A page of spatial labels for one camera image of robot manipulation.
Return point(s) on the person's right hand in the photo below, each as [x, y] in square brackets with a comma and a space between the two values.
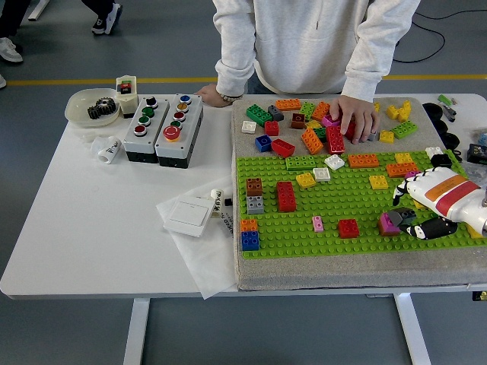
[211, 96]

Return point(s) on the small green connector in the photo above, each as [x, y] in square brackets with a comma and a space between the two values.
[444, 98]

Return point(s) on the grey two-by-three brick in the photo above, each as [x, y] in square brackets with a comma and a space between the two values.
[373, 136]

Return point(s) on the white table leg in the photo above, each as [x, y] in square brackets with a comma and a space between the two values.
[412, 331]
[135, 331]

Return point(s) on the red two-by-four brick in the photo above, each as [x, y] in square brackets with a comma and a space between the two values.
[335, 142]
[286, 197]

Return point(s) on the red upturned brick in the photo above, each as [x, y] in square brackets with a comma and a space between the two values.
[283, 147]

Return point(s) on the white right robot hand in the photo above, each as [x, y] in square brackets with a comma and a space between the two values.
[441, 190]

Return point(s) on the magenta two-by-two brick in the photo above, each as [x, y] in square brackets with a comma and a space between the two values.
[386, 224]
[411, 175]

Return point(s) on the person's left forearm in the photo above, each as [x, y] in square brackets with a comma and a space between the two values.
[367, 72]

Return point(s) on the white pipe tee fitting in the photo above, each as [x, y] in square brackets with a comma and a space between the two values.
[108, 150]

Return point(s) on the lime two-by-four brick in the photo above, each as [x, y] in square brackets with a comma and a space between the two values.
[300, 163]

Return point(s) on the dark grey two-by-two brick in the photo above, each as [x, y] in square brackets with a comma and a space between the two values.
[399, 216]
[275, 113]

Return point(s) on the black metal gear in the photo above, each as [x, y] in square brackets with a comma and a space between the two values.
[95, 113]
[108, 105]

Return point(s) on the person's left hand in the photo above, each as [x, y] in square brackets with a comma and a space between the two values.
[361, 114]

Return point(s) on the small pink brick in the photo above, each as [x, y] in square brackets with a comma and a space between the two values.
[318, 224]

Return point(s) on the small blue part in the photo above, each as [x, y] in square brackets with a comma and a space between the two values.
[482, 137]

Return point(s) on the clear plastic bag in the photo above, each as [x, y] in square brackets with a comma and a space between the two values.
[473, 171]

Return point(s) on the four-button control box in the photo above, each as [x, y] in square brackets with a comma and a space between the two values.
[146, 129]

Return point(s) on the white wall switch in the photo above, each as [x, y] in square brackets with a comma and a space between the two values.
[189, 214]

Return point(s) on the black two-by-two brick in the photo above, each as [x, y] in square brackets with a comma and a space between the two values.
[441, 160]

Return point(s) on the yellow curved long brick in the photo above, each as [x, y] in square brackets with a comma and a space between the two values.
[418, 205]

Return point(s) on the emergency-stop button control box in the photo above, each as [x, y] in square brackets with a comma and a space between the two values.
[179, 129]

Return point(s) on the orange two-by-four brick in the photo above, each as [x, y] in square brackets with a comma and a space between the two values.
[312, 141]
[288, 104]
[321, 110]
[363, 160]
[401, 170]

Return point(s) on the white background desk leg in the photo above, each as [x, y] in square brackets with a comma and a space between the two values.
[38, 9]

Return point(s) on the grey felt mat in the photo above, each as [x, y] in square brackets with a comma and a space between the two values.
[342, 272]

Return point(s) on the red two-by-two brick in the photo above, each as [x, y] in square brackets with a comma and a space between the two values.
[349, 229]
[271, 128]

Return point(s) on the yellow two-by-two brick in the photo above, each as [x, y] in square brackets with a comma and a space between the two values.
[387, 137]
[306, 180]
[379, 182]
[473, 232]
[404, 157]

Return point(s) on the person's right forearm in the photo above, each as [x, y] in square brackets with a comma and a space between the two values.
[232, 72]

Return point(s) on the blue two-by-two brick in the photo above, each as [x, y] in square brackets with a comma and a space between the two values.
[263, 143]
[250, 241]

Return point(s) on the white two-by-two brick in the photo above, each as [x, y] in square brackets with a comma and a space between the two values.
[433, 151]
[335, 161]
[322, 174]
[249, 127]

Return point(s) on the dark green brick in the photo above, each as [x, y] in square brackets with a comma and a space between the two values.
[320, 135]

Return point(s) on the light grey two-by-two brick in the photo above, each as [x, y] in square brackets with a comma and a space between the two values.
[255, 205]

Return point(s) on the small black box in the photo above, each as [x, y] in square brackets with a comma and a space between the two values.
[477, 153]

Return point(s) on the orange two-by-two brick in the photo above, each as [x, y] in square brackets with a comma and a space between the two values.
[249, 225]

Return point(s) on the black yellow label tag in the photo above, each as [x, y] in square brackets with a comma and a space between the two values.
[480, 296]

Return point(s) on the green studded baseplate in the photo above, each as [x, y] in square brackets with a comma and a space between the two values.
[296, 243]

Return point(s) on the green two-by-four brick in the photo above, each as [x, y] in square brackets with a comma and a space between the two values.
[258, 115]

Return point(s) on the cream small switch box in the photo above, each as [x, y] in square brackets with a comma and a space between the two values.
[127, 95]

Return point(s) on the person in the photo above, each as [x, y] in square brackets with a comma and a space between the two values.
[304, 38]
[108, 23]
[9, 51]

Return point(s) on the white lettered pipe fitting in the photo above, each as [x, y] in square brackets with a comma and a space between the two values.
[217, 199]

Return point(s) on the white plastic bowl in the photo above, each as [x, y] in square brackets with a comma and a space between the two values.
[80, 110]

